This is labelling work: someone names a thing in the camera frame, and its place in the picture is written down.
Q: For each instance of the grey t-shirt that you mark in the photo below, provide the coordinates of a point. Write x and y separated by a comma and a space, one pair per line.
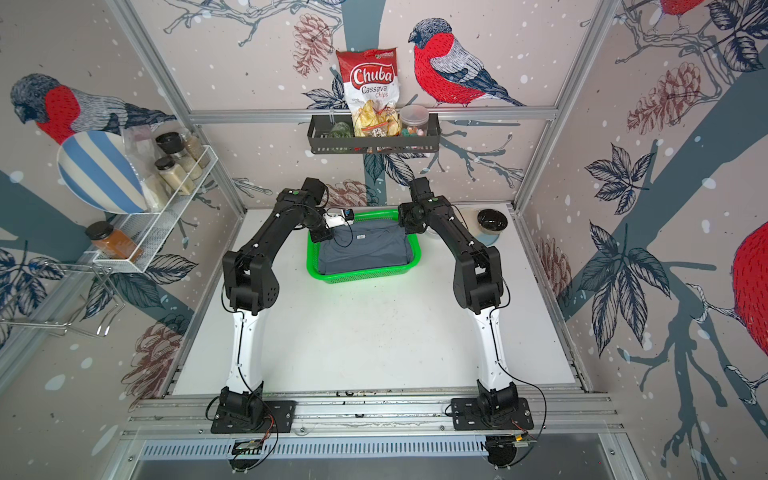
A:
365, 245

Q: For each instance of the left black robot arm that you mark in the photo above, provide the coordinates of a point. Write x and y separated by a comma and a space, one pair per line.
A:
250, 288

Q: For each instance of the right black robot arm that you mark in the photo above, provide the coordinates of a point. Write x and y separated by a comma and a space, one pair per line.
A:
478, 286

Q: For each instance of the green plastic basket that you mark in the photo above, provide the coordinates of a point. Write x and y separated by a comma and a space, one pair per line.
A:
392, 214

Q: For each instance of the green glass object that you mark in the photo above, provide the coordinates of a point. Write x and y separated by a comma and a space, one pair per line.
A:
341, 129

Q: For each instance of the clear plastic jar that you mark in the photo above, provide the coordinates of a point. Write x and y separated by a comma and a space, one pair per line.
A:
414, 120

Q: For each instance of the red cassava chips bag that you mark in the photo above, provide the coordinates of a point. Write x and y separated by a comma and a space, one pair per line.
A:
371, 90

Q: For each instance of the beige and blue plate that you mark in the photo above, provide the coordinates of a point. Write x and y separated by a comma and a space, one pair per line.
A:
488, 238

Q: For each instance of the black bowl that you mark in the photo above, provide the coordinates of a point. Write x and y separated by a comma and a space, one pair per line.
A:
491, 221

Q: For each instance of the black lid spice jar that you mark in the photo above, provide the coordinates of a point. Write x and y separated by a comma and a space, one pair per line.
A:
174, 175
171, 143

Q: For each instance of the orange spice jar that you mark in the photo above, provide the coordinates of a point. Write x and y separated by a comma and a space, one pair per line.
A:
112, 242

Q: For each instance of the blue striped plate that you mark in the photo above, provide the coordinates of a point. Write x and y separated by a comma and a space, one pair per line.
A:
94, 167

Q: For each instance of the black wall shelf basket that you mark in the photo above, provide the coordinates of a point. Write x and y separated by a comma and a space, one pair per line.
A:
321, 141

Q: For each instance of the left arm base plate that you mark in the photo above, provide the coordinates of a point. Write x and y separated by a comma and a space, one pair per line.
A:
276, 417

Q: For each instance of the white wire wall rack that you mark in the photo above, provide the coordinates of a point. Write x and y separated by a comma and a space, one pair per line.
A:
150, 230

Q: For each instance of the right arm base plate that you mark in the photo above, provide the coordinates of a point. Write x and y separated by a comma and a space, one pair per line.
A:
467, 415

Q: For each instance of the chrome wire hook rack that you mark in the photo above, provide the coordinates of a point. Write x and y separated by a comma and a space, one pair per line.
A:
59, 298

